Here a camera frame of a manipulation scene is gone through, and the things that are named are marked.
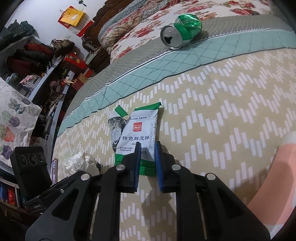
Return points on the red wall calendar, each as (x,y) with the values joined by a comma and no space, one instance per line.
(86,25)

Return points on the brown handbag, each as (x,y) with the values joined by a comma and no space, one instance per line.
(63,46)

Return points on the grey metal shelf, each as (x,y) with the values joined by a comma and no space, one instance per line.
(54,76)

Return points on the yellow paper bag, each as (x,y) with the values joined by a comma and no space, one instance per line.
(72,16)

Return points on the floral quilt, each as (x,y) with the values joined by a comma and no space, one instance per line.
(208,11)

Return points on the red gift box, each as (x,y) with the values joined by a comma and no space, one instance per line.
(75,60)

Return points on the patterned bedspread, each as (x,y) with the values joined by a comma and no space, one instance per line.
(231,104)

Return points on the brown wooden headboard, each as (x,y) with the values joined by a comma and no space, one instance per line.
(97,25)

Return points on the pile of dark clothes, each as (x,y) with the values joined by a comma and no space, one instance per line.
(16,32)

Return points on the brown paper bag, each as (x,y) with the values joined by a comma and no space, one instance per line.
(79,81)

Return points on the red coat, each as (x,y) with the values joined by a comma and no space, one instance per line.
(30,58)

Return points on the person's pink clothed leg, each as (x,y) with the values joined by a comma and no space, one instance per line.
(275,180)

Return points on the torn silver wrapper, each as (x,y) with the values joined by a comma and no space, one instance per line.
(115,131)

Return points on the cloth with plant print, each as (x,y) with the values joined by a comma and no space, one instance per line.
(16,120)

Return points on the green and white snack packet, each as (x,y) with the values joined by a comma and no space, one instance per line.
(143,129)

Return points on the houndstooth cloth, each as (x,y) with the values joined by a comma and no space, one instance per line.
(31,84)

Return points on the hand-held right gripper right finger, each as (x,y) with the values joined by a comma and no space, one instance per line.
(158,160)

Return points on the crushed green can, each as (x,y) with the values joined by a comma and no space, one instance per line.
(182,30)

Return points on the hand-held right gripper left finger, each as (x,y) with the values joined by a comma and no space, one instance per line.
(138,157)

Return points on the crumpled white tissue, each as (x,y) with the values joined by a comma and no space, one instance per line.
(78,162)

